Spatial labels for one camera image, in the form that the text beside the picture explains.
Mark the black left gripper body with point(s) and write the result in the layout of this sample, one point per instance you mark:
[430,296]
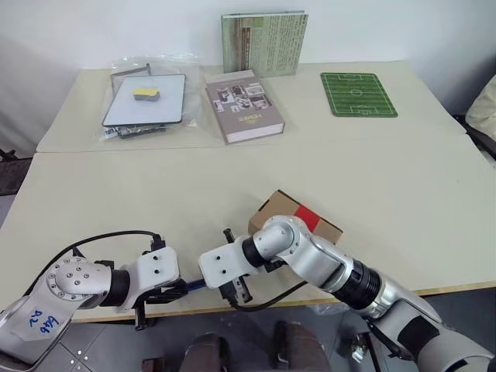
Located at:
[155,299]

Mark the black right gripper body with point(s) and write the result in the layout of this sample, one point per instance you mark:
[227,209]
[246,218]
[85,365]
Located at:
[236,290]

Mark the brown cardboard box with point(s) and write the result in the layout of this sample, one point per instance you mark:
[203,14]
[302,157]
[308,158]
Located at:
[279,201]

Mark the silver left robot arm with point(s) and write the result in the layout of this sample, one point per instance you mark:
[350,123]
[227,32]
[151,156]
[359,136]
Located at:
[73,283]

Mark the dark rounded shape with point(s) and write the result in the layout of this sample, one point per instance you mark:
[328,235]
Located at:
[302,348]
[207,354]

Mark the dark brown block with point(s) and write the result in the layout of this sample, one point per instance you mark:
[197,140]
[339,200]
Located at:
[153,366]

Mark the crumpled clear plastic sheet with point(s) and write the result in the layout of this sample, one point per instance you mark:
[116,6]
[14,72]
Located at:
[329,310]

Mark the small caster wheel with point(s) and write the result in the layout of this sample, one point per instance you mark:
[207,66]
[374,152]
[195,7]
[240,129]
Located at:
[358,348]

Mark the dark printed packet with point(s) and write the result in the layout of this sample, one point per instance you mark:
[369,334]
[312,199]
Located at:
[131,132]

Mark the clear plastic bag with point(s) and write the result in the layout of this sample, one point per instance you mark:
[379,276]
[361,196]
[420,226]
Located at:
[192,113]

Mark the grey-brown thick book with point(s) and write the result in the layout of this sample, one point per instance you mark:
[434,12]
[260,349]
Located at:
[244,108]

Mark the black mesh seat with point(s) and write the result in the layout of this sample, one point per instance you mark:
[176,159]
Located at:
[13,178]

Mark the small white board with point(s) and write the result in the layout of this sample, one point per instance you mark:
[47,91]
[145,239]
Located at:
[155,100]

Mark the yellow sponge eraser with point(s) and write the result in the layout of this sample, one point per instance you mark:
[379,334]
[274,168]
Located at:
[146,93]

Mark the black stand leg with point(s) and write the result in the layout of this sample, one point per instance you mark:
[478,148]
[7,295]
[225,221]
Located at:
[7,155]

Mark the green football field mat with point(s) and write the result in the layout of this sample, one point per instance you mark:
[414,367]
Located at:
[358,93]

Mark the green hardcover book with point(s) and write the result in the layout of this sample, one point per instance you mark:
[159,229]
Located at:
[271,42]

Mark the cream cushion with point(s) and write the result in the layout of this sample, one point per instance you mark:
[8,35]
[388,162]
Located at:
[484,104]

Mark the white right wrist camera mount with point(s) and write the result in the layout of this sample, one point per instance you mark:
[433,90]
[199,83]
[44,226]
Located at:
[221,263]

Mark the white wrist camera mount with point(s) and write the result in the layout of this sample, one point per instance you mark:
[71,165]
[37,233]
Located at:
[221,263]
[155,267]

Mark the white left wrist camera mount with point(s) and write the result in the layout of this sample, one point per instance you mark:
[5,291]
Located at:
[155,267]

